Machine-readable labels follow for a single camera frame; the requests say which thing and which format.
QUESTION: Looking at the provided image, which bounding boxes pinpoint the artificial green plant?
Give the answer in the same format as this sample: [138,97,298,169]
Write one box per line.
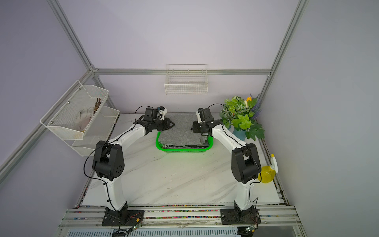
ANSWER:
[220,96,265,140]

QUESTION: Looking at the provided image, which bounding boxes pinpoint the upper white mesh shelf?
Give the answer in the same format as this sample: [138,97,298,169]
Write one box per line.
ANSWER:
[40,81,109,140]

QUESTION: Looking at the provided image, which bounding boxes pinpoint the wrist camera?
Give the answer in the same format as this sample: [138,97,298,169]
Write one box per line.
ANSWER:
[157,106,167,120]
[196,108,202,123]

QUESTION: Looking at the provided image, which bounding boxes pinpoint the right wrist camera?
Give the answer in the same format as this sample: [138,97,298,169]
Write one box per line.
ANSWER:
[196,108,202,123]

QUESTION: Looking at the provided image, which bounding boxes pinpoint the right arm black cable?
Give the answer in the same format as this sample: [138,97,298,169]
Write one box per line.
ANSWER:
[207,103,263,208]

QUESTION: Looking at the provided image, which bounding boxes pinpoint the grey scarf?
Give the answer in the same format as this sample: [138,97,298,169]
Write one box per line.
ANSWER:
[159,113,207,145]

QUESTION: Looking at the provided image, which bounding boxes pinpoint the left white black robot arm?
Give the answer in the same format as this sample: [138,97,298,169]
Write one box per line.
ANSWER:
[92,106,175,226]

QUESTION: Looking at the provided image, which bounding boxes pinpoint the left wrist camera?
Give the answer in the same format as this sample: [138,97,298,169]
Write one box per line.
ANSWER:
[157,106,167,120]

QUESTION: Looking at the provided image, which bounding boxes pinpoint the teal vase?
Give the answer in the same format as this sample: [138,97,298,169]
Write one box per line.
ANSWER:
[233,129,246,141]

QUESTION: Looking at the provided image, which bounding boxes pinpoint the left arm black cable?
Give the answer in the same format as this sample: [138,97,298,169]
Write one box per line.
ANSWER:
[83,105,155,208]

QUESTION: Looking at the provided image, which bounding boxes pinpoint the clear glove in shelf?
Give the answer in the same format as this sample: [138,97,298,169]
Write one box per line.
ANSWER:
[74,107,95,132]

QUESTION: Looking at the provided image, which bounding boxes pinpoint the white mesh shelf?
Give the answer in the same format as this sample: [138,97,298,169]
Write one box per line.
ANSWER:
[70,106,119,157]
[40,81,109,140]

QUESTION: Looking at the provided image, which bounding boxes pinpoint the yellow spray bottle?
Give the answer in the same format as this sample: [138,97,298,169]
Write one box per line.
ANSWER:
[258,154,278,184]

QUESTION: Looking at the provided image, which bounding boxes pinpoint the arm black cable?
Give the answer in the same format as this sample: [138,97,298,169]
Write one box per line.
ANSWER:
[207,103,263,208]
[83,105,155,208]

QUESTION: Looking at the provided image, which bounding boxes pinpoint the green plastic basket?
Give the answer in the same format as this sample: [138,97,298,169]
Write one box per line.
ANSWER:
[156,131,214,153]

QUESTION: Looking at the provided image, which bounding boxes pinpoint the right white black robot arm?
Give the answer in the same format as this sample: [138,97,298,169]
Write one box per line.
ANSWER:
[192,108,262,228]

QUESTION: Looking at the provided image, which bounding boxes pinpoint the black white checked scarf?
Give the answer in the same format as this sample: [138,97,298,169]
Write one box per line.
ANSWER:
[160,143,210,149]

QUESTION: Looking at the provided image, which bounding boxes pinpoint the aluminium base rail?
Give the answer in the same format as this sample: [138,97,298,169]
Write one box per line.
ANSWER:
[55,205,306,237]

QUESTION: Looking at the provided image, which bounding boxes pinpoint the lower white mesh shelf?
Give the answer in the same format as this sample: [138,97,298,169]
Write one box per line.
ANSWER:
[70,106,119,157]

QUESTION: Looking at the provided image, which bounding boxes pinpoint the white wire wall basket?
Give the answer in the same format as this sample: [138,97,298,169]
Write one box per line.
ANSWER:
[164,64,209,95]

